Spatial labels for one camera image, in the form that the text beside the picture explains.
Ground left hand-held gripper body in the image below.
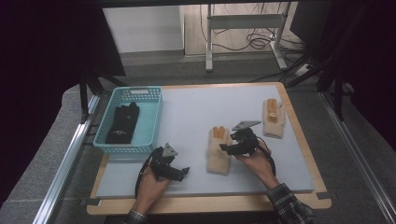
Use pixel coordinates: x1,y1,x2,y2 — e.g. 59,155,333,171
148,142,179,181

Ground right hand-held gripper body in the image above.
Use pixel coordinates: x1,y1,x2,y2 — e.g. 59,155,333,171
229,119,262,157

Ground cream glove with orange fingertips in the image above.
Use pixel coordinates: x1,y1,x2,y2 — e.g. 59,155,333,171
262,98,287,139
205,125,233,176

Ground light blue plastic basket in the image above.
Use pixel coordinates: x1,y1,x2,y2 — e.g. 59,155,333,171
92,85,164,155

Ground black glove with triangle logo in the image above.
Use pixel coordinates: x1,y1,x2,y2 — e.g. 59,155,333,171
105,101,141,145

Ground person's left hand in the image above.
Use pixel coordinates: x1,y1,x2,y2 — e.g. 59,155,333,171
134,171,173,216

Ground person's right hand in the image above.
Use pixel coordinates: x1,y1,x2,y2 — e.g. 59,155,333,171
235,147,280,190

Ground grey foam mat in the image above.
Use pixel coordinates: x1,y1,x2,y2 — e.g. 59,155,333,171
95,84,316,200

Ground grey tape piece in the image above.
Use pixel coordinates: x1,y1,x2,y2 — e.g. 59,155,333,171
79,198,103,207
316,190,339,201

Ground white power strip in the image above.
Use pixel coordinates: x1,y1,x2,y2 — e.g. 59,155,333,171
293,63,311,77

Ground black metal stand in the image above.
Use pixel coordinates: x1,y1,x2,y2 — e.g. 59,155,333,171
281,46,356,122
78,66,129,123

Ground white panel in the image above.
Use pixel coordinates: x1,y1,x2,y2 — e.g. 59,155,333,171
102,6,185,54

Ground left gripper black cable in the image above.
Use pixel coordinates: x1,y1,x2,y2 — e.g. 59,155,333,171
134,147,163,200

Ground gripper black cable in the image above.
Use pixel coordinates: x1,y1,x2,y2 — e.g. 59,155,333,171
134,147,163,200
254,136,277,177

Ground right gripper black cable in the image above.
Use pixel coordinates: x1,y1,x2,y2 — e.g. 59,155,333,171
254,136,277,177

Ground aluminium rail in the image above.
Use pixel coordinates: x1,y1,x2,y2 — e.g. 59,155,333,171
318,91,396,219
32,94,101,224

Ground black cables on floor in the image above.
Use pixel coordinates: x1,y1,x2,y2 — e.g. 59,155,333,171
198,3,307,54

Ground white metal desk frame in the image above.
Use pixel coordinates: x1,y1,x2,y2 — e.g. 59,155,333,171
205,3,290,73

